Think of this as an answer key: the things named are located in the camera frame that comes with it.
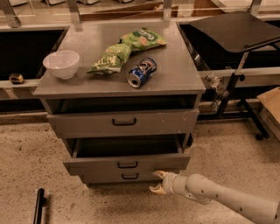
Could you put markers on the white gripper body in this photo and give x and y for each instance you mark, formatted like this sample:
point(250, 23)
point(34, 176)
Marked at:
point(170, 182)

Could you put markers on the grey drawer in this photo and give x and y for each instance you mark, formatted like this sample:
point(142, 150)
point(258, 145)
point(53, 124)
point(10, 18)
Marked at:
point(118, 177)
point(123, 124)
point(133, 154)

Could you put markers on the white bowl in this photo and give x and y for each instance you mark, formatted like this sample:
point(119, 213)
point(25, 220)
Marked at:
point(62, 64)

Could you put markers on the black bar on floor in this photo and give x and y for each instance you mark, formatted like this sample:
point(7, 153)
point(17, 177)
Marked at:
point(40, 202)

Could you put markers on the metal clamp bracket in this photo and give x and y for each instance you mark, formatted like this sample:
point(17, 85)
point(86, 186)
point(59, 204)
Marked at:
point(220, 91)

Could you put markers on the green chip bag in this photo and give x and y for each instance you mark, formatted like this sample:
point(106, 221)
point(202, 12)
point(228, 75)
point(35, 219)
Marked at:
point(115, 56)

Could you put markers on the yellow tape measure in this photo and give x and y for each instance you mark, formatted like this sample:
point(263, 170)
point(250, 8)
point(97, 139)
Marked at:
point(16, 78)

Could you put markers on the grey top drawer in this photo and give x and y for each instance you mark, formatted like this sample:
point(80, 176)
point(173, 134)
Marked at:
point(123, 124)

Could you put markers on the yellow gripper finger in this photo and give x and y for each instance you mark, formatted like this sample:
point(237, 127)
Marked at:
point(160, 174)
point(158, 189)

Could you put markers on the cardboard box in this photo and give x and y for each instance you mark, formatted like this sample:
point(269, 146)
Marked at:
point(270, 112)

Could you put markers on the grey drawer cabinet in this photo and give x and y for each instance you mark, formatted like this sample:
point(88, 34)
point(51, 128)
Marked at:
point(175, 85)

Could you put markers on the grey bottom drawer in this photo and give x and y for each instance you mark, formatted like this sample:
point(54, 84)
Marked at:
point(118, 177)

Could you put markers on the black tray stand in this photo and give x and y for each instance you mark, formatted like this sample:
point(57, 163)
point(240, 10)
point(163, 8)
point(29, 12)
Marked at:
point(241, 49)

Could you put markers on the blue soda can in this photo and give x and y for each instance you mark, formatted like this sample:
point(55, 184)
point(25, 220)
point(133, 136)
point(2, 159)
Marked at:
point(140, 73)

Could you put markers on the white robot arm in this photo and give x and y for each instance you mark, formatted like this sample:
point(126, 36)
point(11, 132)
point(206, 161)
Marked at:
point(202, 190)

